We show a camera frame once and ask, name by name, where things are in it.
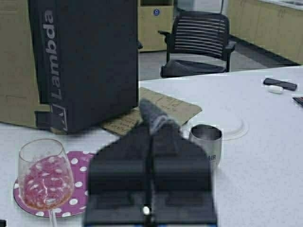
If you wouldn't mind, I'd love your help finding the white earbuds case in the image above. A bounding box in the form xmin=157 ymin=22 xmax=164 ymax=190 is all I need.
xmin=268 ymin=85 xmax=284 ymax=94

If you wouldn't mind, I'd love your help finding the pink polka dot plate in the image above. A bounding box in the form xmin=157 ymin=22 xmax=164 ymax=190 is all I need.
xmin=13 ymin=151 xmax=94 ymax=218

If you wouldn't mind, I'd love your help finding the stainless steel cup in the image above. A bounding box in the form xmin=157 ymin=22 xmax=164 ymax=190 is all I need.
xmin=188 ymin=124 xmax=223 ymax=169

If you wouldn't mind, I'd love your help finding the dark object at table edge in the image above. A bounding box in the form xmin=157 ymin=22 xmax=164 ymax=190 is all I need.
xmin=293 ymin=97 xmax=303 ymax=107

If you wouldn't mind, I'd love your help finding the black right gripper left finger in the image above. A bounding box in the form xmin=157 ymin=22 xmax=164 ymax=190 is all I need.
xmin=83 ymin=123 xmax=150 ymax=227

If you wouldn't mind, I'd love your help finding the white paper plate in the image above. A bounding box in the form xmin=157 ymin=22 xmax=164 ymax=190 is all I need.
xmin=181 ymin=116 xmax=249 ymax=141

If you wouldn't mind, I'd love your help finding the flat cardboard sheet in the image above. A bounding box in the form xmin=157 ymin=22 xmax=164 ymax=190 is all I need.
xmin=101 ymin=87 xmax=202 ymax=136

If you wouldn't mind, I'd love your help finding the black remote control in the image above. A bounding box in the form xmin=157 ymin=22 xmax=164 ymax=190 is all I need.
xmin=263 ymin=78 xmax=297 ymax=91

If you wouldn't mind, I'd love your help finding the black mesh office chair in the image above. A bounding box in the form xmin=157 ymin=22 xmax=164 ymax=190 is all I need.
xmin=158 ymin=11 xmax=236 ymax=78

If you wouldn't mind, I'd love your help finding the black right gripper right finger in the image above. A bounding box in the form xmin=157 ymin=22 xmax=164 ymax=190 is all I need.
xmin=146 ymin=124 xmax=217 ymax=227

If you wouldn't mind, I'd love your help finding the black Lambda computer box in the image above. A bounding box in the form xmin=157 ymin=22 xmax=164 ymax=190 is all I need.
xmin=28 ymin=0 xmax=138 ymax=133

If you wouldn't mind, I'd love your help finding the wooden recycling bin cabinet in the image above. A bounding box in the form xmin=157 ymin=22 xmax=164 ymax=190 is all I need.
xmin=138 ymin=0 xmax=174 ymax=52

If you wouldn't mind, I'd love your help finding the clear wine glass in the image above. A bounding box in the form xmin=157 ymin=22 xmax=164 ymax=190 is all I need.
xmin=18 ymin=139 xmax=74 ymax=227

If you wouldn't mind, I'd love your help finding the wooden back cabinet run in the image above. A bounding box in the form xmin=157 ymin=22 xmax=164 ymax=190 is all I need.
xmin=227 ymin=0 xmax=303 ymax=64

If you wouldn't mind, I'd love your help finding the brown cardboard box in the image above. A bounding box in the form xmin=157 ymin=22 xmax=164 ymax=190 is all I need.
xmin=0 ymin=0 xmax=50 ymax=130

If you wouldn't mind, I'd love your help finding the black white floral cloth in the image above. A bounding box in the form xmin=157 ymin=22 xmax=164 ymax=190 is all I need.
xmin=139 ymin=98 xmax=180 ymax=135

